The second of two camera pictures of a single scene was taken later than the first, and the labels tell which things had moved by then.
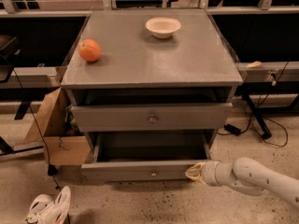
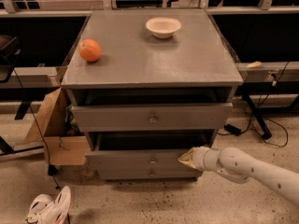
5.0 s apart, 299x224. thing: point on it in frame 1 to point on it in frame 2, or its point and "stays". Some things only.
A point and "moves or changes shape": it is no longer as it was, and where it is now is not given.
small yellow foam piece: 253,64 stays
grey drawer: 146,155 moves or changes shape
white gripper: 211,173 to 202,159
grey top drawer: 152,118 stays
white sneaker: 46,209 stays
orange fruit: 90,49 stays
